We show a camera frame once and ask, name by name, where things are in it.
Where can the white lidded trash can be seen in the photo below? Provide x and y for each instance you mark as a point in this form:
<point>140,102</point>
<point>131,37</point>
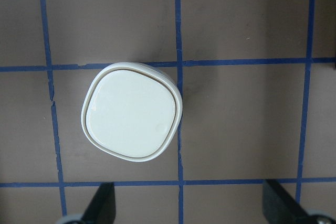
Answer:
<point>131,111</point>

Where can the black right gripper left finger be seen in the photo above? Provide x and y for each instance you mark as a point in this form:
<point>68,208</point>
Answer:
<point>102,206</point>

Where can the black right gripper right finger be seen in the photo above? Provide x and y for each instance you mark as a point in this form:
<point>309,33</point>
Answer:
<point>279,207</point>

